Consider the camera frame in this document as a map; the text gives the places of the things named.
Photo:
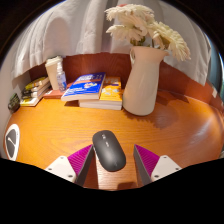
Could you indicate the yellow and white book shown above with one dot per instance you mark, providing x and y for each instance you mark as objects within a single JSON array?
[{"x": 30, "y": 101}]

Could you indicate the window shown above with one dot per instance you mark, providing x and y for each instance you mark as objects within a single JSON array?
[{"x": 216, "y": 73}]

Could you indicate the flat red book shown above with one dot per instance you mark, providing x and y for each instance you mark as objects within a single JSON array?
[{"x": 53, "y": 94}]

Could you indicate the yellow and black book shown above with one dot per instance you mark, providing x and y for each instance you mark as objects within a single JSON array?
[{"x": 36, "y": 83}]

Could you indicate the cream ceramic vase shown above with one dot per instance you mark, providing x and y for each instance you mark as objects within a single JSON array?
[{"x": 143, "y": 83}]

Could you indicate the cream lidded cup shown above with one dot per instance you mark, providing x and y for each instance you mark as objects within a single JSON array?
[{"x": 51, "y": 71}]

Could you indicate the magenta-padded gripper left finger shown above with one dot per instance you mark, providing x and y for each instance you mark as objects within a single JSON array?
[{"x": 61, "y": 166}]

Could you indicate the dark grey computer mouse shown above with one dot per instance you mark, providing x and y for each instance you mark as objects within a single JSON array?
[{"x": 108, "y": 150}]

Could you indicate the white and grey mouse pad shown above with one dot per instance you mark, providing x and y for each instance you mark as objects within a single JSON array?
[{"x": 12, "y": 141}]

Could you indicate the dark green mug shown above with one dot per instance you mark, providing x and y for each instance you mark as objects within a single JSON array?
[{"x": 14, "y": 103}]

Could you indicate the white flower bouquet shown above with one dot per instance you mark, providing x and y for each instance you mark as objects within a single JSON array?
[{"x": 133, "y": 20}]

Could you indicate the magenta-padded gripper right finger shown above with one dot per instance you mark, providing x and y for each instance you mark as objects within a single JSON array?
[{"x": 164, "y": 165}]

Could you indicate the white curtain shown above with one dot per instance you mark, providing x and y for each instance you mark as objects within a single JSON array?
[{"x": 76, "y": 30}]

